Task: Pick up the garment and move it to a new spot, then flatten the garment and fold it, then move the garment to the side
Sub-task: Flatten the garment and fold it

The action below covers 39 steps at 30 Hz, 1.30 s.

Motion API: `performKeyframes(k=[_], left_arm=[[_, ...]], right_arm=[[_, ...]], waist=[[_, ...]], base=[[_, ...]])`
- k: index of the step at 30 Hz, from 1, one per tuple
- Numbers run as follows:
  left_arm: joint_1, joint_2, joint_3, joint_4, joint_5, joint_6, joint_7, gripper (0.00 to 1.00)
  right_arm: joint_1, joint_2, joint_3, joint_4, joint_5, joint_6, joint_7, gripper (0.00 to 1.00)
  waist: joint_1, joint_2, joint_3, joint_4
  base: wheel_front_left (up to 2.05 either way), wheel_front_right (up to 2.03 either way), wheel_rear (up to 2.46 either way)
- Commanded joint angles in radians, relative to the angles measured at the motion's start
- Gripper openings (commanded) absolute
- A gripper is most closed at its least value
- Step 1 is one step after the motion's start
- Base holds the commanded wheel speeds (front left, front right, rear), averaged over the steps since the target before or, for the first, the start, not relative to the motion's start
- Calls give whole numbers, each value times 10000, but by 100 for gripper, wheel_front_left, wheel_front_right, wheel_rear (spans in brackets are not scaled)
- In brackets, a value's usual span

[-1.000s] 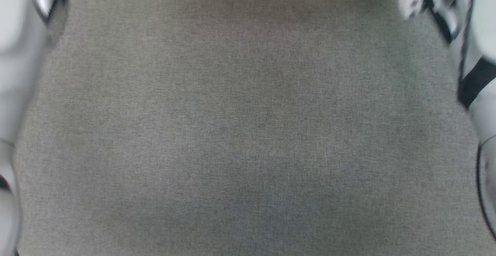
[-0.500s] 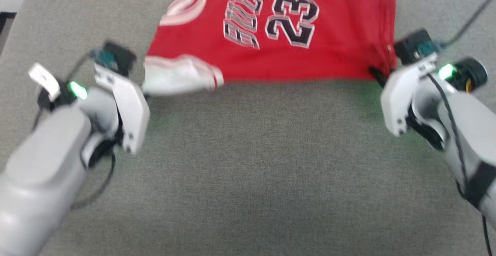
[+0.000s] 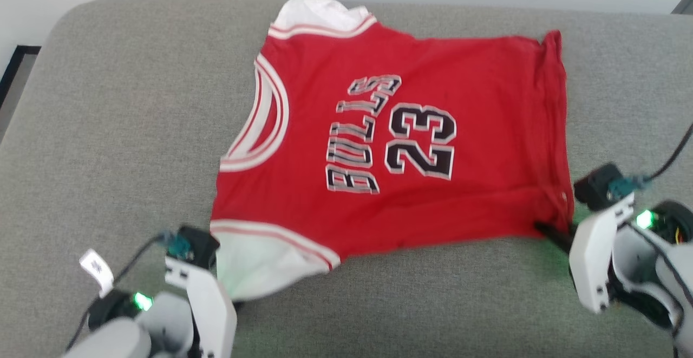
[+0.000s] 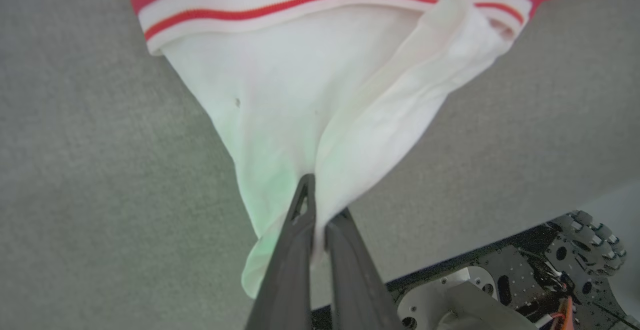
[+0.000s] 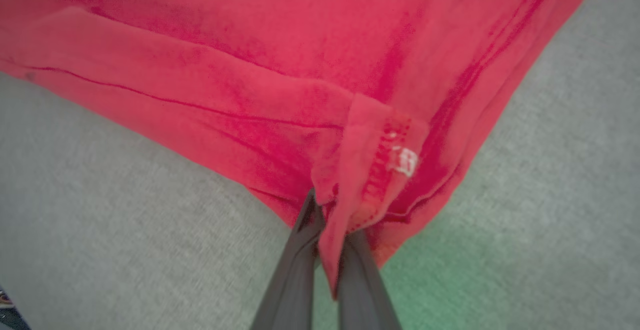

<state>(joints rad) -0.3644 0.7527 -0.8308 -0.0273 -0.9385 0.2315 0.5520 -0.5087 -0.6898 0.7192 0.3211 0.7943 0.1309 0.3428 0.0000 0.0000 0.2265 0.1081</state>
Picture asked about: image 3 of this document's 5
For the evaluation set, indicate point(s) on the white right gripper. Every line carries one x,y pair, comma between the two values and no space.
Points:
593,260

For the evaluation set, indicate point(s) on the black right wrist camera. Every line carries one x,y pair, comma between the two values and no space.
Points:
598,184

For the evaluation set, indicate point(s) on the grey door frame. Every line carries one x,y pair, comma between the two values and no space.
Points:
684,1

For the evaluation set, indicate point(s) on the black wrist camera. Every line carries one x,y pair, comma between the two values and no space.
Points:
598,184
197,245

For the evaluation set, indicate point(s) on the black-framed grey floor panel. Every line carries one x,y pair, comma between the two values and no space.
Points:
16,71

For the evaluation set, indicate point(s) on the red Bulls 23 jersey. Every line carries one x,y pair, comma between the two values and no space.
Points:
411,130

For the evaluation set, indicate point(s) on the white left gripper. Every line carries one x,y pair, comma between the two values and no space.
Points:
211,309

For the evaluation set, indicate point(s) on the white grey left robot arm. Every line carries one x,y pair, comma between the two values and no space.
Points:
135,331

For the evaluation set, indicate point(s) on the grey fabric sofa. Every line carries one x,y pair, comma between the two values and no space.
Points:
124,130

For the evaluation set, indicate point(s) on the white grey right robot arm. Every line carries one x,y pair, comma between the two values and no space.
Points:
660,271

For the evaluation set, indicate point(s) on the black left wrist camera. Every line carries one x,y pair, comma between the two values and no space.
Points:
197,245

